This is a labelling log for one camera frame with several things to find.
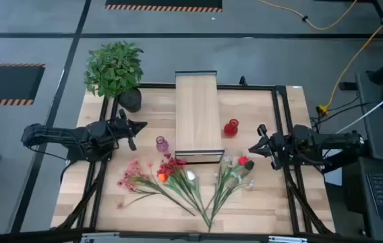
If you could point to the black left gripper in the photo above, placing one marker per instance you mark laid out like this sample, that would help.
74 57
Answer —
122 128

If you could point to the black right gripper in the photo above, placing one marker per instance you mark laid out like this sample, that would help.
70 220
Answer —
277 146

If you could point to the black artificial tulip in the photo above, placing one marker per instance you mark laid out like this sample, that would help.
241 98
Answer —
249 165

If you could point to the red artificial tulip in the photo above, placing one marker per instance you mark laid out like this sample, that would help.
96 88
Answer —
243 160

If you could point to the pink ribbed glass vase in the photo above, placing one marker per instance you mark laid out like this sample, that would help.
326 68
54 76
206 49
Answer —
162 144

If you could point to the red glass vase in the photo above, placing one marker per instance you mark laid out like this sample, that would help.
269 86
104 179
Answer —
230 129

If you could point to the pink blossom flower spray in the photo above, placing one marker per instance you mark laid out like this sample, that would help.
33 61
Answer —
132 168

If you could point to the red flower bunch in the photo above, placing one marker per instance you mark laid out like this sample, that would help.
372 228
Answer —
171 165

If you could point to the orange artificial tulip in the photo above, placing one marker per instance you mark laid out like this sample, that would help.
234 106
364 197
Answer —
162 177

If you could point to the white artificial tulip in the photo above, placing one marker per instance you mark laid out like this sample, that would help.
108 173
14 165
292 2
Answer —
191 175

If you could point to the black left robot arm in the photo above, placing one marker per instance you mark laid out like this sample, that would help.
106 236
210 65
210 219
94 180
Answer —
60 135

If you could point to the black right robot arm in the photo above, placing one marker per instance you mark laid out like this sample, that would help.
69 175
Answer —
329 141

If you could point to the pink artificial flower stems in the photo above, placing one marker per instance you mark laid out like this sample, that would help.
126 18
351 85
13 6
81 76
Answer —
280 111

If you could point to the green potted plant black pot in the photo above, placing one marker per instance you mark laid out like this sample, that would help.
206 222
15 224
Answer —
114 71

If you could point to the small black clamp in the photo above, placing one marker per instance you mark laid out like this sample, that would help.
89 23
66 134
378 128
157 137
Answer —
243 81

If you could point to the black equipment cart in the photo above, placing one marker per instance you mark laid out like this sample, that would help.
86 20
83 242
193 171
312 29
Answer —
353 189

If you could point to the black flat stand foot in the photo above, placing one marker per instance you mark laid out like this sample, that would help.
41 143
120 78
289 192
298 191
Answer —
346 86

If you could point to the dark grey side desk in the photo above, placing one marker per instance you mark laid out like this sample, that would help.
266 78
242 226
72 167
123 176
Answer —
380 141

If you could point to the black hazard striped floor mat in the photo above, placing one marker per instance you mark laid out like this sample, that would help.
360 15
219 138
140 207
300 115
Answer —
6 82
161 2

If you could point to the wooden shelf with black frame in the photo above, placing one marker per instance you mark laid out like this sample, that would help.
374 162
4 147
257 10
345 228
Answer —
198 118

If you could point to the black camera rig frame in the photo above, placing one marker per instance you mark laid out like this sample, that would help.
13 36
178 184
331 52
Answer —
26 236

